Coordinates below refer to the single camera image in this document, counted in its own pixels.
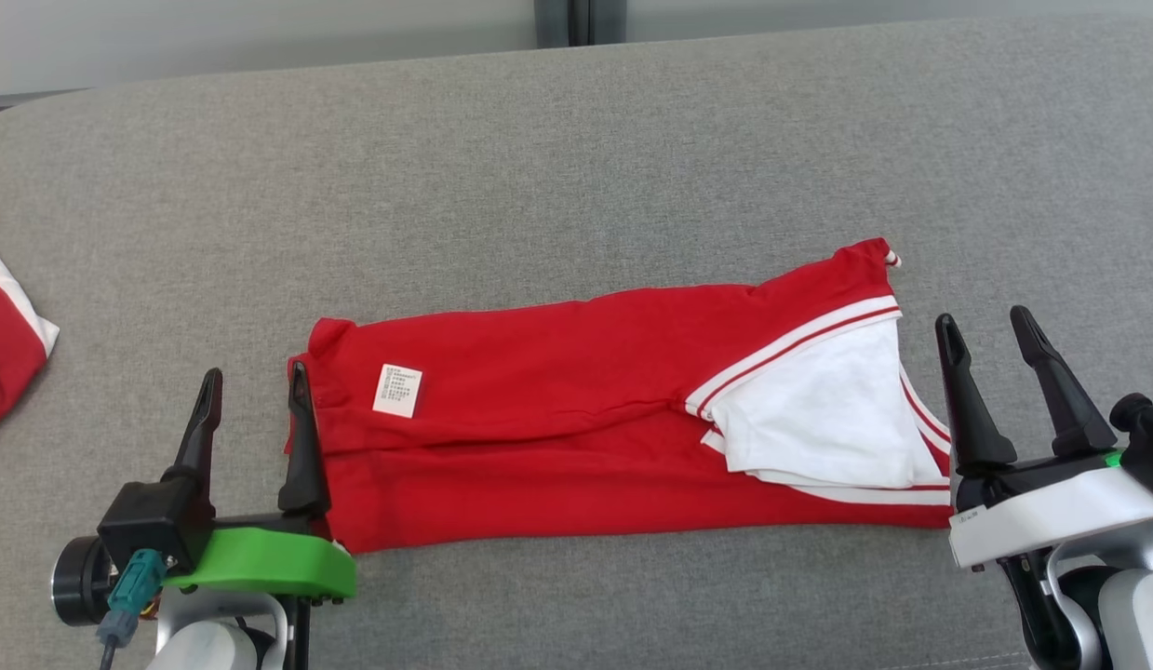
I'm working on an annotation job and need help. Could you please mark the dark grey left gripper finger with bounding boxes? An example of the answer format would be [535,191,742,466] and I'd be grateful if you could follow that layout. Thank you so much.
[278,361,331,518]
[162,368,223,508]

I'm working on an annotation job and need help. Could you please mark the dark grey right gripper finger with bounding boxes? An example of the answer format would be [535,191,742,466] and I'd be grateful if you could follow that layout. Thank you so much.
[1010,305,1119,459]
[935,314,1018,476]

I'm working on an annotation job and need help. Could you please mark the red Bulls 23 shorts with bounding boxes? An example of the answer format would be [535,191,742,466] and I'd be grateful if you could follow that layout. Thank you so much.
[0,234,60,434]

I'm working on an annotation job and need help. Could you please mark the red jersey with white trim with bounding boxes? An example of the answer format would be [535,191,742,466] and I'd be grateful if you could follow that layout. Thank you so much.
[286,237,954,556]

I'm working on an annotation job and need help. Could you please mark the grey metal partition post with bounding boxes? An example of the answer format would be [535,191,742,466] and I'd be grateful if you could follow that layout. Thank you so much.
[534,0,628,47]

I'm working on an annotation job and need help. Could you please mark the black cylindrical left gripper motor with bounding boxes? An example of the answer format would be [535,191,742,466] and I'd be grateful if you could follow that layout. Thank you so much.
[51,535,116,626]

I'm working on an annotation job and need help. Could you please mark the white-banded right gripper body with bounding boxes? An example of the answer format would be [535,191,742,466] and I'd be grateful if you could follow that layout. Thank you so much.
[948,450,1153,570]

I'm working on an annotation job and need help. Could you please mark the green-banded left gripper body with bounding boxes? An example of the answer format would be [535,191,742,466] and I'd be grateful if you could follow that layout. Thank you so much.
[164,510,358,604]

